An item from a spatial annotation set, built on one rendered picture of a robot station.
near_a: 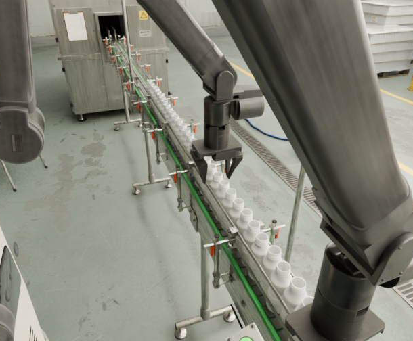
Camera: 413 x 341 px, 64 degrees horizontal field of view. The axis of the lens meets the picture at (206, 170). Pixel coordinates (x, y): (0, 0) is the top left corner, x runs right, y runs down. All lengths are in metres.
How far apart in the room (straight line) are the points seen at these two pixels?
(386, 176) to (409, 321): 2.27
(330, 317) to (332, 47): 0.31
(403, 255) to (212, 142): 0.47
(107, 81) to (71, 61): 0.48
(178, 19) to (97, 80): 4.10
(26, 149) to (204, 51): 0.35
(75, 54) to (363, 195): 4.46
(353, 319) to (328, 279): 0.05
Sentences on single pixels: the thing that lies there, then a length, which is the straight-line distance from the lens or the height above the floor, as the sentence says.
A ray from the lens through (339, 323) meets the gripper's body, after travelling 0.42.
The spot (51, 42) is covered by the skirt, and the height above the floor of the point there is 0.10.
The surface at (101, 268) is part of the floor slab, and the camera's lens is 2.56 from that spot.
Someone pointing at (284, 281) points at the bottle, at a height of 1.13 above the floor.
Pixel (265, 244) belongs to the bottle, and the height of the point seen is 1.15.
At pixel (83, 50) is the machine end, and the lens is 4.59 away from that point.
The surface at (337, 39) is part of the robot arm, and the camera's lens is 0.18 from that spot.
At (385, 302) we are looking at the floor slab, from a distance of 2.54.
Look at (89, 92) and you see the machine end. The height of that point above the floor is 0.41.
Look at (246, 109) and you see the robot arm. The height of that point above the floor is 1.57.
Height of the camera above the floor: 1.83
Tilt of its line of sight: 32 degrees down
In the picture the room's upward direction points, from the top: straight up
